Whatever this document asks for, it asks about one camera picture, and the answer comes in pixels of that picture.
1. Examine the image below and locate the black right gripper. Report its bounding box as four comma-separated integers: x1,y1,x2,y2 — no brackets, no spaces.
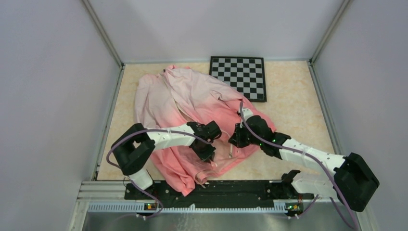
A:
229,121,263,148

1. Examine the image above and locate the pink zip-up jacket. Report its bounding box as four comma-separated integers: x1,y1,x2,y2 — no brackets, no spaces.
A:
134,65,276,196

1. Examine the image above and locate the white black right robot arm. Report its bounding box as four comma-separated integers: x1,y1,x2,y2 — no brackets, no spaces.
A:
229,115,380,212

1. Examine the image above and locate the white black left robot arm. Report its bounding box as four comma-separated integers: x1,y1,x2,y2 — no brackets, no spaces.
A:
106,121,222,199

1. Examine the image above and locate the black white checkerboard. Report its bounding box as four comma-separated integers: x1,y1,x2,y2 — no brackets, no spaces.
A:
209,56,267,103

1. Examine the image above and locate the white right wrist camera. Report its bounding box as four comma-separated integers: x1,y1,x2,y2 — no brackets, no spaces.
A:
239,108,254,121

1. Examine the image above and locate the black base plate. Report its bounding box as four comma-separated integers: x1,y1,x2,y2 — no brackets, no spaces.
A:
124,180,315,208

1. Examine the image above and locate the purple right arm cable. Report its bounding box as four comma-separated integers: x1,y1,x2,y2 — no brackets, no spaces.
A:
239,101,361,230

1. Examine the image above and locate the aluminium frame rail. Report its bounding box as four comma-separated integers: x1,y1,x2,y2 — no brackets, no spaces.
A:
69,180,375,231

